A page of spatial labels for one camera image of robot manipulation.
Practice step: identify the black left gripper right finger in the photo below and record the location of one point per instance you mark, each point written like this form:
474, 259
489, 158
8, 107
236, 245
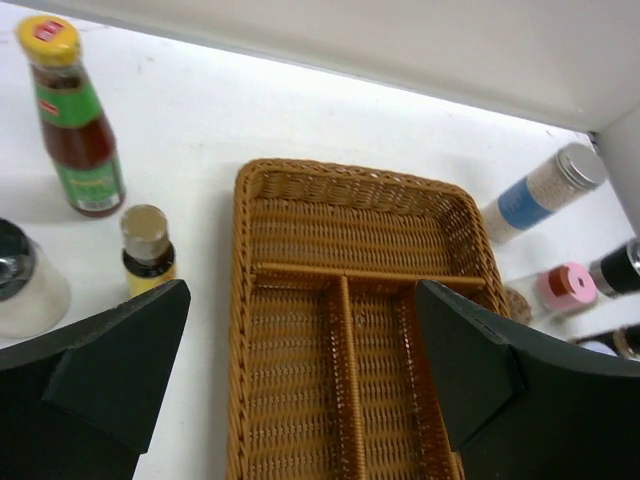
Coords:
519, 404

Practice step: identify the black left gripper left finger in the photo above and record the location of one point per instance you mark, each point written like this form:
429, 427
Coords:
82, 401

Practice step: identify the white salt grinder black top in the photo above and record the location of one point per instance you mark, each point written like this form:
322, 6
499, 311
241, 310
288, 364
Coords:
35, 296

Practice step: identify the small yellow label bottle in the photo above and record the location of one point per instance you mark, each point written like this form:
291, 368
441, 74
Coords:
148, 254

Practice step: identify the tall blue label spice jar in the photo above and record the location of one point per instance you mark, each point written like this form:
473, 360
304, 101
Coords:
572, 172

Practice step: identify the red sauce bottle yellow cap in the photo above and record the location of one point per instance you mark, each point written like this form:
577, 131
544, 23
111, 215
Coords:
76, 131

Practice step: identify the small dark spice jar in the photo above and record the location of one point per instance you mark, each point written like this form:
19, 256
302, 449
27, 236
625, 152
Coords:
622, 342

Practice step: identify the pink lid spice jar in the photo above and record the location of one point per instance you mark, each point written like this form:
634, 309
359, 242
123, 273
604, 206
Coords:
547, 295

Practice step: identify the silver top pepper grinder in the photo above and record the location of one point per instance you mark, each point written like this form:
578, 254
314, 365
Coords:
617, 273

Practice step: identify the brown wicker divided basket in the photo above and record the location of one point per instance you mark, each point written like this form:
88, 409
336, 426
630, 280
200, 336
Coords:
328, 377

